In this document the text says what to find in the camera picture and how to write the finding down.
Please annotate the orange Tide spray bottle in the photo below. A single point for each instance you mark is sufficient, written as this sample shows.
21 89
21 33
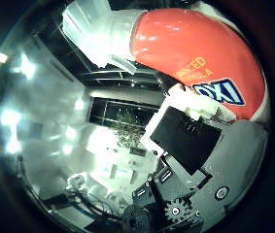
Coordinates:
189 48

